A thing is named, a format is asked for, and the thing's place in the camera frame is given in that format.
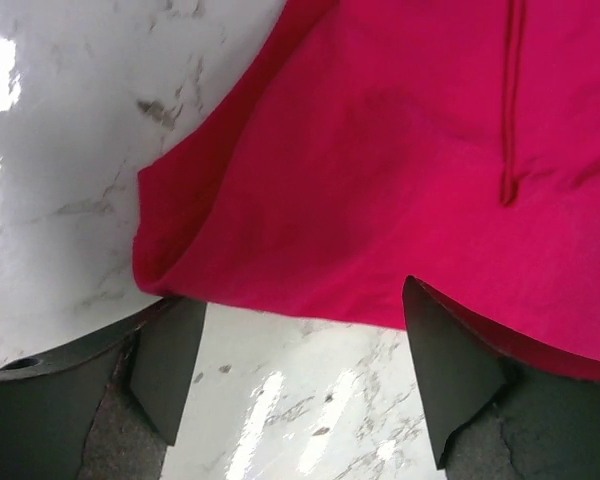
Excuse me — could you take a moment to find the magenta t shirt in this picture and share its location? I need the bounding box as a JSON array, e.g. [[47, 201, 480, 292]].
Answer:
[[132, 1, 600, 381]]

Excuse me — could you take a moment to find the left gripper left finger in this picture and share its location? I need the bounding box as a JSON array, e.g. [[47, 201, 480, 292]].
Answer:
[[0, 298, 206, 479]]

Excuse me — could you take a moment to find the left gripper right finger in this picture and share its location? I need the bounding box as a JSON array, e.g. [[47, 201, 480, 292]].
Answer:
[[403, 276, 600, 479]]

